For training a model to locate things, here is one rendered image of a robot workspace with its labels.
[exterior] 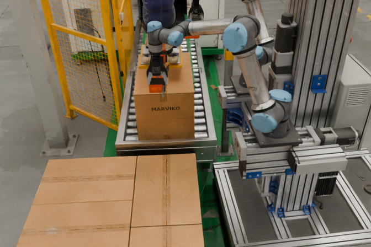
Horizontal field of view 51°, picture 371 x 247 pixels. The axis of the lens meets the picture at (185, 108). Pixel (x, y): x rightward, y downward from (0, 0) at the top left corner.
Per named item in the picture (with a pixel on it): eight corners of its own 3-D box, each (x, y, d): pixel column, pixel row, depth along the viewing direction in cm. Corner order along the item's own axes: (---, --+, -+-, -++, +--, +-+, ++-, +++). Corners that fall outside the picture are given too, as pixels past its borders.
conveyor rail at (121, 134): (138, 34, 468) (136, 19, 457) (142, 34, 468) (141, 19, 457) (118, 163, 277) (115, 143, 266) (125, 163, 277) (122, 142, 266)
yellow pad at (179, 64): (168, 46, 285) (167, 40, 282) (181, 46, 285) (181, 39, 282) (167, 68, 257) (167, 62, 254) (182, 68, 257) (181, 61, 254)
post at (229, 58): (220, 148, 351) (224, 48, 294) (228, 148, 351) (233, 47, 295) (221, 153, 345) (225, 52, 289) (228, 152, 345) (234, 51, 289)
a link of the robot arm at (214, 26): (266, 7, 177) (181, 15, 206) (256, 15, 170) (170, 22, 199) (270, 31, 182) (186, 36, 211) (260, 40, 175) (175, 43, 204)
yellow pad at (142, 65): (142, 47, 285) (141, 40, 282) (155, 46, 285) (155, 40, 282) (138, 69, 256) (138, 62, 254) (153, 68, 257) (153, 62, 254)
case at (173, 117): (142, 97, 323) (138, 53, 301) (190, 95, 324) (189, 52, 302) (138, 142, 274) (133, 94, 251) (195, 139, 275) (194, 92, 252)
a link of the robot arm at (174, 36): (187, 27, 194) (170, 23, 199) (175, 35, 186) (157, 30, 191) (187, 41, 199) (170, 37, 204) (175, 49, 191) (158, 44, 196)
